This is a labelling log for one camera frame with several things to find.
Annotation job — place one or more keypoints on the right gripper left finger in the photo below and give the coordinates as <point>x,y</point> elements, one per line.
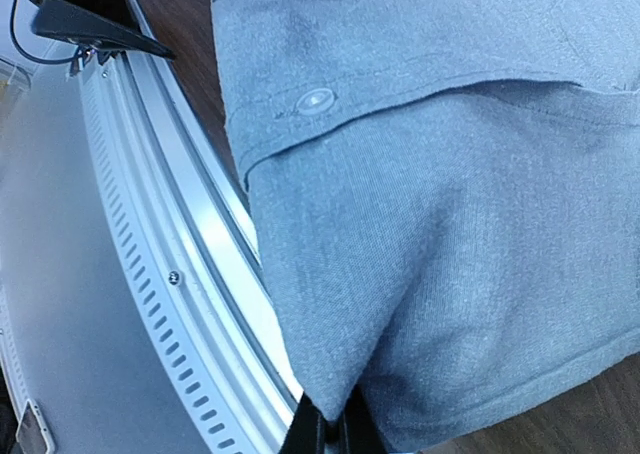
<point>306,434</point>

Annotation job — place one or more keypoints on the front aluminium rail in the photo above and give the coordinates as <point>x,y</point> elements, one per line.
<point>133,316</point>

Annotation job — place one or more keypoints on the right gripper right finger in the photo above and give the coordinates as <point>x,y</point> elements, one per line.
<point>358,433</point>

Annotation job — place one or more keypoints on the grey long sleeve shirt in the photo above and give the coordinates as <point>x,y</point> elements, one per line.
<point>445,195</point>

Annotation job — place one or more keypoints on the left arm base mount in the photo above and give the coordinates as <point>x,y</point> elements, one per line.
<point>107,26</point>

